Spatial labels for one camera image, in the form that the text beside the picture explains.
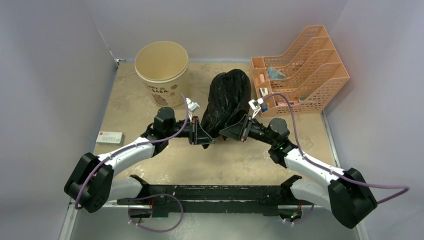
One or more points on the white stapler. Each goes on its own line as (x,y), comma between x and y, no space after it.
(263,91)

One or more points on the beige round trash bin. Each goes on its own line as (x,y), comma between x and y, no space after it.
(163,67)

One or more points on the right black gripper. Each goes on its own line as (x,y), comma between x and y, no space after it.
(236,131)

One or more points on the white small box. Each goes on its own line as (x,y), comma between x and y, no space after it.
(110,138)

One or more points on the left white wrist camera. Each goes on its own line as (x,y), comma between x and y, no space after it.
(192,105)

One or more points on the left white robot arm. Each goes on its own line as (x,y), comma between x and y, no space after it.
(92,184)

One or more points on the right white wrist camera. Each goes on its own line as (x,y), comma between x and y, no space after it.
(257,106)

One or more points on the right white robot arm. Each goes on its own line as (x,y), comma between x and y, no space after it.
(343,192)

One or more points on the blue small bottle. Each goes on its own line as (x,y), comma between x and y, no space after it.
(264,106)

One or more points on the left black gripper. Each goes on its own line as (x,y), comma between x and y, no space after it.
(200,136)

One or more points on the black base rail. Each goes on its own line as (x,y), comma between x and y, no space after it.
(267,200)

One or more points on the orange plastic file organizer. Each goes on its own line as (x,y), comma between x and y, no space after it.
(314,74)

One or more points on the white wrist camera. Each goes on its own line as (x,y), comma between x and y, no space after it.
(192,105)
(257,106)

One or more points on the black plastic trash bag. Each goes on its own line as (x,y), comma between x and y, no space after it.
(228,101)

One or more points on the teal packet in organizer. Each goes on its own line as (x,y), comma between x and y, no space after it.
(275,74)

